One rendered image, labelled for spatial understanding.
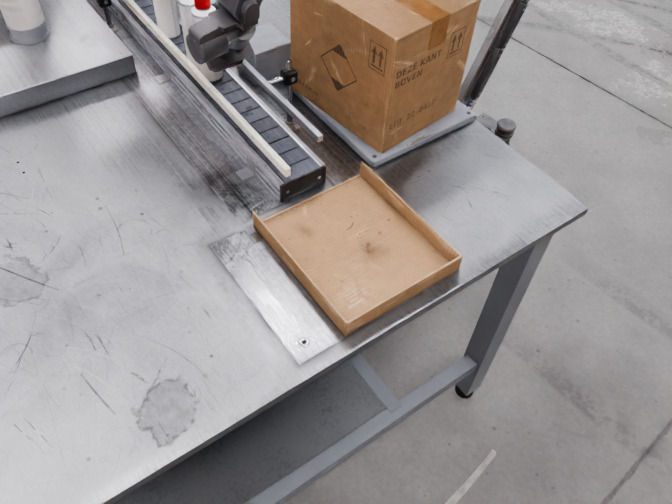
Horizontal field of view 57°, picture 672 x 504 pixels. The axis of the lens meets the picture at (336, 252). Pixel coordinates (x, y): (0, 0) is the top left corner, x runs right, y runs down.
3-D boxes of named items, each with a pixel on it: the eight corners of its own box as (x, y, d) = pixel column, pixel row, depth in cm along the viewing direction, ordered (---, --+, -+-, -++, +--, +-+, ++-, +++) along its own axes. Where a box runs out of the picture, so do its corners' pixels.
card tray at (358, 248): (253, 225, 120) (252, 211, 117) (361, 175, 130) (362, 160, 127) (345, 337, 105) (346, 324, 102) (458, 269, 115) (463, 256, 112)
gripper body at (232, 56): (195, 42, 126) (203, 27, 120) (239, 29, 130) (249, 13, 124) (209, 72, 127) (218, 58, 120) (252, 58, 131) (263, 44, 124)
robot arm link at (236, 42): (263, 30, 118) (247, 3, 117) (233, 44, 115) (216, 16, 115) (252, 45, 124) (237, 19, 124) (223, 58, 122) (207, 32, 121)
